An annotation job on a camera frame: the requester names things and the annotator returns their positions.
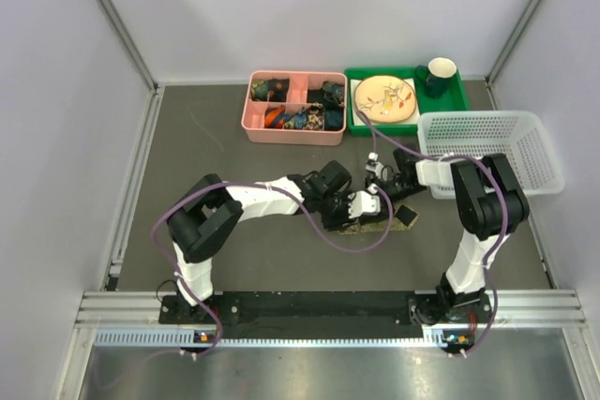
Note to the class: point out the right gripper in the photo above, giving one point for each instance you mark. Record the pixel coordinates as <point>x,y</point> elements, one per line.
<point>381,183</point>

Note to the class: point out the rolled dark floral tie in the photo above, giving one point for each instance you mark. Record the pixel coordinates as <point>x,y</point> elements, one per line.
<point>273,90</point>

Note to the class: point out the cream floral plate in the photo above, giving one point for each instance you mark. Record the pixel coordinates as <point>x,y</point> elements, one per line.
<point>384,100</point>

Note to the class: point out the olive green patterned tie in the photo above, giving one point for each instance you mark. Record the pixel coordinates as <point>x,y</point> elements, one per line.
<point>404,218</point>

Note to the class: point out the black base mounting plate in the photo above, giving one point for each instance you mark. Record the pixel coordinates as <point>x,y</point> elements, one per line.
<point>339,317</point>

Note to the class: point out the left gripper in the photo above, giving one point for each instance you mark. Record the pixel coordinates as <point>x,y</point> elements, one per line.
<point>341,221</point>

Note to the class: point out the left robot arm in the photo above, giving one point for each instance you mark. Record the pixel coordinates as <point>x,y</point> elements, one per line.
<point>200,228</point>

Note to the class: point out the rolled dark paisley tie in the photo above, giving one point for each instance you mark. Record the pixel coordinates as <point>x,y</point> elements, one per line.
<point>314,120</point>

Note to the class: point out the rolled teal patterned tie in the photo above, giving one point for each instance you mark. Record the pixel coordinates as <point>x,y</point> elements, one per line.
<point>331,95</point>

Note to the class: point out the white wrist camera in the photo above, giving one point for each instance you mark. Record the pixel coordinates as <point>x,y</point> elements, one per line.
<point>364,202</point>
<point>374,167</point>

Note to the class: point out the pink divided storage box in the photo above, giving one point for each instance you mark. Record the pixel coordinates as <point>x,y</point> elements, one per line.
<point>300,83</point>

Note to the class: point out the rolled orange blue tie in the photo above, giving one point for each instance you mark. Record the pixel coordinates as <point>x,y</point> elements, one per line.
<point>276,118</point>

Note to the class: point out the dark green mug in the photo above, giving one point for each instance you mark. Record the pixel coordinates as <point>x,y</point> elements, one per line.
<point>436,75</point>

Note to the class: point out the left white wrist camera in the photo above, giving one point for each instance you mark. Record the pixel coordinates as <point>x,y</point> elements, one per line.
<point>364,202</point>

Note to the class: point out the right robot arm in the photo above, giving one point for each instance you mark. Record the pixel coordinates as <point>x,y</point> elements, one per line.
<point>490,204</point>

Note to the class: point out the aluminium frame rail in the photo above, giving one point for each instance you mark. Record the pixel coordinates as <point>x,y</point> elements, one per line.
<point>547,308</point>

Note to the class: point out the white perforated plastic basket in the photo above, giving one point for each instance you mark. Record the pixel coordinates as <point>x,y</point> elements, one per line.
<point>520,135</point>

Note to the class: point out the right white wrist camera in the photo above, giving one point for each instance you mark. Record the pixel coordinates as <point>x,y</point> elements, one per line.
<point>374,167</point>

